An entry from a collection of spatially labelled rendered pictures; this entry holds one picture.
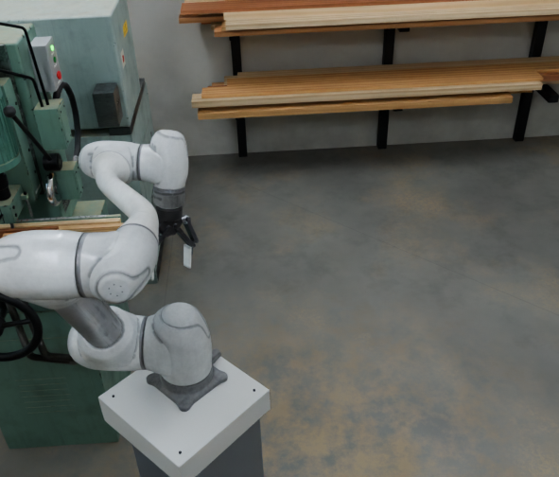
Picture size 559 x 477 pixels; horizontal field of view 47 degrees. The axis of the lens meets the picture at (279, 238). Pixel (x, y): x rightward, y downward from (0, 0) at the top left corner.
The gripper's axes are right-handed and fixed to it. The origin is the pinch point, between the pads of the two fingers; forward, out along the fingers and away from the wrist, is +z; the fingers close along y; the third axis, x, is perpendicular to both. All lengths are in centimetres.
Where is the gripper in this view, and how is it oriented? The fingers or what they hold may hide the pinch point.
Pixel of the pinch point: (168, 269)
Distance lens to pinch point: 194.1
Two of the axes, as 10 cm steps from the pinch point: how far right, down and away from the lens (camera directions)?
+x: 7.1, 3.1, -6.3
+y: -7.0, 2.3, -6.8
